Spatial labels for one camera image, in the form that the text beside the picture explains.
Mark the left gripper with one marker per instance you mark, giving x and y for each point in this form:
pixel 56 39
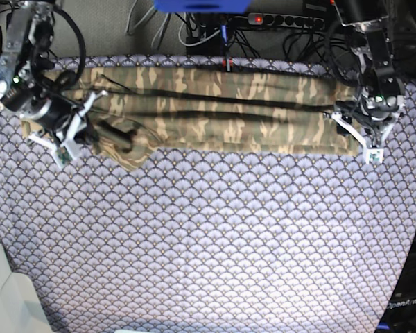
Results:
pixel 377 114

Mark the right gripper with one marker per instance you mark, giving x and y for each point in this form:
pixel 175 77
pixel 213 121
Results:
pixel 51 114

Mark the camouflage T-shirt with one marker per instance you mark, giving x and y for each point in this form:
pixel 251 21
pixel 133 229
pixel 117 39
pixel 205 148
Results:
pixel 149 108

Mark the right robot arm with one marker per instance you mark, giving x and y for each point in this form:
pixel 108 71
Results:
pixel 23 62

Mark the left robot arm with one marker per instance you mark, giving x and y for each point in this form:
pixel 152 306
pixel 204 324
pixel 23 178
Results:
pixel 380 93

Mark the purple fan-pattern tablecloth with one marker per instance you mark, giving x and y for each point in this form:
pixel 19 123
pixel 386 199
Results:
pixel 197 241

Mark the black OpenArm base box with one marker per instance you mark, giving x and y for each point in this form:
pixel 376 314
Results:
pixel 400 313

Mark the red and black clamp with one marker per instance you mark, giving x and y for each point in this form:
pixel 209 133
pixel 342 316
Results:
pixel 227 64

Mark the light grey plastic furniture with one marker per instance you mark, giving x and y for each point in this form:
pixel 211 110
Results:
pixel 20 307

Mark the black power strip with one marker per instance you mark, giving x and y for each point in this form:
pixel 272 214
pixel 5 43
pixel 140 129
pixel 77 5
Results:
pixel 285 21

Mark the blue mount bracket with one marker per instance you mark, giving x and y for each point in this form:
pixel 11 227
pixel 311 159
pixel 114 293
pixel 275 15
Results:
pixel 202 6

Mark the blue clamp handle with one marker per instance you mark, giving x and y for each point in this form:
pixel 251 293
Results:
pixel 224 35

